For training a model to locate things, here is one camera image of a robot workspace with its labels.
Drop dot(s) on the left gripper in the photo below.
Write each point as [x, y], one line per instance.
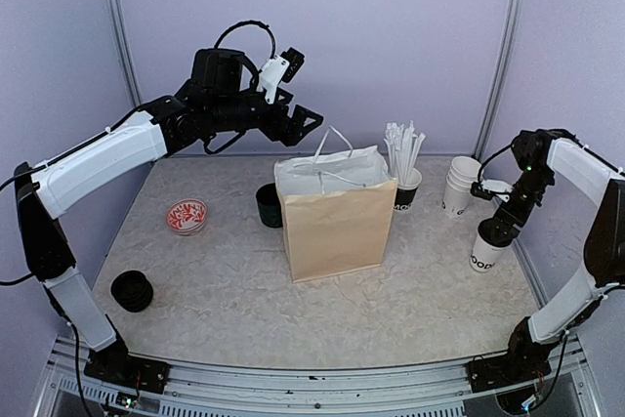
[277, 131]

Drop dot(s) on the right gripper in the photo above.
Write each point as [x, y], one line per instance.
[503, 218]

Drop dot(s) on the white paper cup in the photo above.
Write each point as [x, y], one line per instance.
[484, 256]

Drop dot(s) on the brown paper bag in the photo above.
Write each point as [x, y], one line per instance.
[336, 206]

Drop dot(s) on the black cup lid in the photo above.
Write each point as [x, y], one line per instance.
[494, 233]

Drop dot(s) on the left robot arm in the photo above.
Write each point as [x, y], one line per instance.
[225, 93]

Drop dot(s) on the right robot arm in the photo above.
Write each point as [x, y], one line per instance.
[588, 224]

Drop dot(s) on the stack of white cups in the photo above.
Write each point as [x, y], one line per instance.
[462, 173]

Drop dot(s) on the dark green mug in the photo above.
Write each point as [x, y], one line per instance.
[269, 207]

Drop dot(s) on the black cup with straws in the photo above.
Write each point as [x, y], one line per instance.
[403, 145]

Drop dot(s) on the red patterned bowl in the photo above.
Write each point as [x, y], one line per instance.
[187, 216]

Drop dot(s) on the stack of black lids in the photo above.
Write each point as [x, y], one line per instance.
[132, 291]

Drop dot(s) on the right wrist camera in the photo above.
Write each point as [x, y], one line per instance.
[488, 189]

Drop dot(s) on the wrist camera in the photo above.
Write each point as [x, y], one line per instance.
[488, 189]
[278, 69]

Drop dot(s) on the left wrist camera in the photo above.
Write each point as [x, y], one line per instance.
[278, 69]

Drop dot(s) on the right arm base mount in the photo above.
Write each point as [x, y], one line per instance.
[507, 369]

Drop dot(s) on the right aluminium frame post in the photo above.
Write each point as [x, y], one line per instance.
[505, 52]

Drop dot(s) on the aluminium frame post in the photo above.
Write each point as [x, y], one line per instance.
[123, 49]
[505, 52]

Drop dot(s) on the front aluminium rail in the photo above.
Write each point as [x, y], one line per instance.
[196, 389]

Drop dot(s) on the left aluminium frame post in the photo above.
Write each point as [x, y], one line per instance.
[123, 49]

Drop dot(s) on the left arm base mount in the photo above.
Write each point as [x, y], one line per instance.
[130, 371]

